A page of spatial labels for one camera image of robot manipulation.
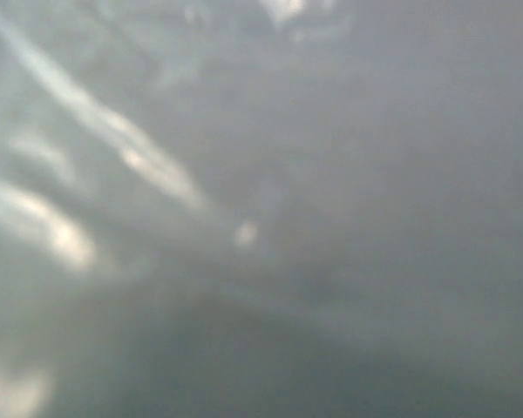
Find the light blue plastic trash bag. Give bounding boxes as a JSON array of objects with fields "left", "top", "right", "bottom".
[{"left": 0, "top": 1, "right": 523, "bottom": 417}]

